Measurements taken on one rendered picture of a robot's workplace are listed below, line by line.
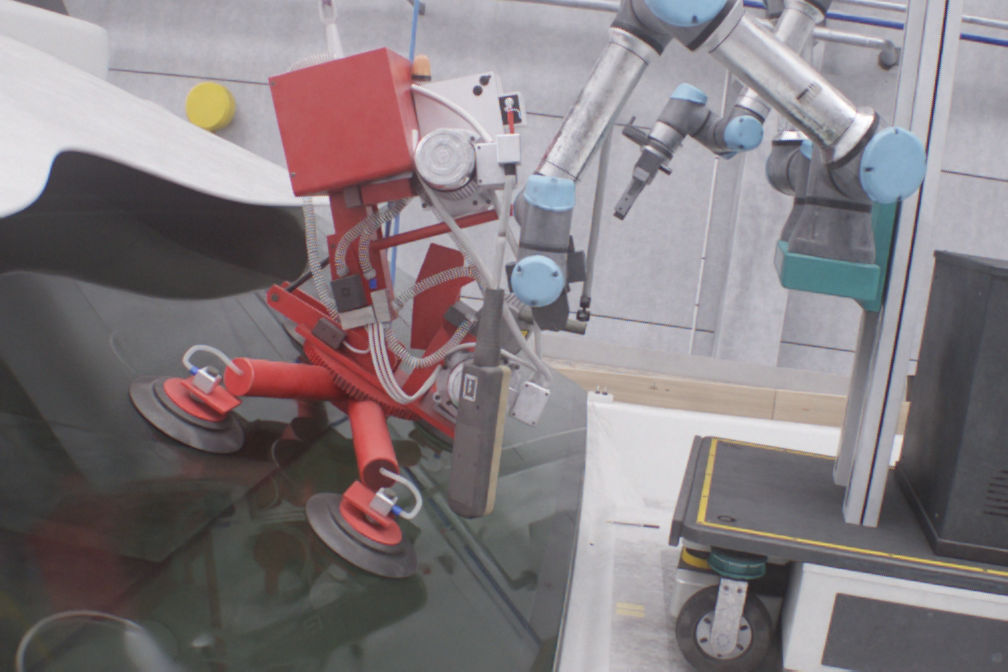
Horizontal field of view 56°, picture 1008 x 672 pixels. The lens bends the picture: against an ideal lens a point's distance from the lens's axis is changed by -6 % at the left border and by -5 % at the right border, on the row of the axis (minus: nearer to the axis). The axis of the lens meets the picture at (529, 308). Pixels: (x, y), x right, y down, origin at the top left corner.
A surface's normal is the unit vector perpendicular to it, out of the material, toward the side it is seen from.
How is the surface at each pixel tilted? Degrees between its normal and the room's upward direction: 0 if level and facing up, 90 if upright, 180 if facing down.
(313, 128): 90
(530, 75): 90
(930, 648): 90
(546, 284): 90
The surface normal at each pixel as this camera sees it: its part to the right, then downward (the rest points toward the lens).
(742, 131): 0.19, 0.16
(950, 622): -0.22, 0.11
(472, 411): -0.65, 0.02
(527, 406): 0.02, -0.01
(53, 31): 0.99, 0.14
